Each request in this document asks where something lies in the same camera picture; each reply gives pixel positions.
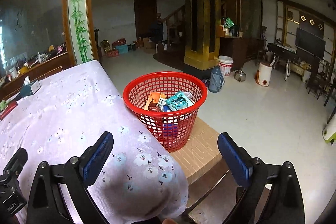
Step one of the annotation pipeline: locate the orange snack packet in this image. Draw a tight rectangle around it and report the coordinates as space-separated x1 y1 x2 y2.
144 92 166 112

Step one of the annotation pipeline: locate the teal snack packet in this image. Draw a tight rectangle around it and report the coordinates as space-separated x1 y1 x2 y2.
166 92 193 111

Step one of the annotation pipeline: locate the cardboard box under basket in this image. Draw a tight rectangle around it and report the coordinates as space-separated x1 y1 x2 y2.
170 117 222 185

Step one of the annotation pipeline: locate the dark wooden stool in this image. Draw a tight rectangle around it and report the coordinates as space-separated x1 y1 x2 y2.
180 159 271 224

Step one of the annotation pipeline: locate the floral lilac bed sheet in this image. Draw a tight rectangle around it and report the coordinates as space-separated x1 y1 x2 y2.
1 61 189 223

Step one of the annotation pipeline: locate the blue thermos jug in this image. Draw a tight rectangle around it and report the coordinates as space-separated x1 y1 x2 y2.
209 66 224 93

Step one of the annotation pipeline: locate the metal kettle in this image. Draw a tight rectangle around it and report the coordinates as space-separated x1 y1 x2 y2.
234 69 247 82

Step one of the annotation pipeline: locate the white orange appliance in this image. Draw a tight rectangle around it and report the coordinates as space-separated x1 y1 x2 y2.
255 63 272 87

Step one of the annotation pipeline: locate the red flat package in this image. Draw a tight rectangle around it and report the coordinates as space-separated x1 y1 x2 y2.
0 101 18 121

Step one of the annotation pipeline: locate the red plastic mesh basket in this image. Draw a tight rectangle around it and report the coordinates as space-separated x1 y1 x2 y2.
122 71 207 152

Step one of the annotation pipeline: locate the green cloth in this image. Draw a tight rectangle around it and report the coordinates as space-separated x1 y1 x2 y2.
0 100 8 112

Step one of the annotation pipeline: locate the teal tissue box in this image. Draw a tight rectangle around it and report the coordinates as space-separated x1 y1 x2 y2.
19 76 41 98

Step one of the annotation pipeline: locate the white plastic bucket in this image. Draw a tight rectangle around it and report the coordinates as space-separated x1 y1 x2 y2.
219 56 234 77

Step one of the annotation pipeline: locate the bamboo painted pillar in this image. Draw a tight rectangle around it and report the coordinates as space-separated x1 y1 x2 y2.
68 0 93 65

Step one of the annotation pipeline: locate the wooden cabinet with glass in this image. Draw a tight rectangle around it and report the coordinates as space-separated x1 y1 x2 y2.
1 0 73 99

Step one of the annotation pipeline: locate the flat screen television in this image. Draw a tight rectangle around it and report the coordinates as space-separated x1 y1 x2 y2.
295 28 325 59

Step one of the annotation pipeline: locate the dark wooden door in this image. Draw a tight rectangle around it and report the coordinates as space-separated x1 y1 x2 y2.
134 0 157 39

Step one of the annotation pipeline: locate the golden wooden column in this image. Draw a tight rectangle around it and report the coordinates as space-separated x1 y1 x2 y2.
184 0 221 71

